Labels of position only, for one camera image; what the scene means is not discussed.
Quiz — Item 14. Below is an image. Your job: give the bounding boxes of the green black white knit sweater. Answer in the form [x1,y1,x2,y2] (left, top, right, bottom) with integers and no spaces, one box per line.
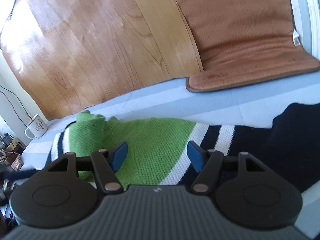
[47,103,319,192]

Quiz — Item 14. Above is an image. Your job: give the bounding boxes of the white enamel mug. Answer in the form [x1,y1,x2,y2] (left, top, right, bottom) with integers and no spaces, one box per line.
[24,114,48,140]

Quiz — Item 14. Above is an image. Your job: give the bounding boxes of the bedside clutter items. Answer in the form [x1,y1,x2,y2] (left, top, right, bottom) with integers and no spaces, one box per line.
[1,133,25,171]

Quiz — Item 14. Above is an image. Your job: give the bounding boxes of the wooden headboard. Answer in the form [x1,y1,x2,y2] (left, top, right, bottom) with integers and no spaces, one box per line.
[1,0,203,120]

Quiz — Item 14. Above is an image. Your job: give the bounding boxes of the brown perforated cushion mat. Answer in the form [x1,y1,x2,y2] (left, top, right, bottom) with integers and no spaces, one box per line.
[176,0,319,92]

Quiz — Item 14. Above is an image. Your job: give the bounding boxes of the thin red cable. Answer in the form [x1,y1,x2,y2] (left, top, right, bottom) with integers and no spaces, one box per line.
[0,84,32,127]

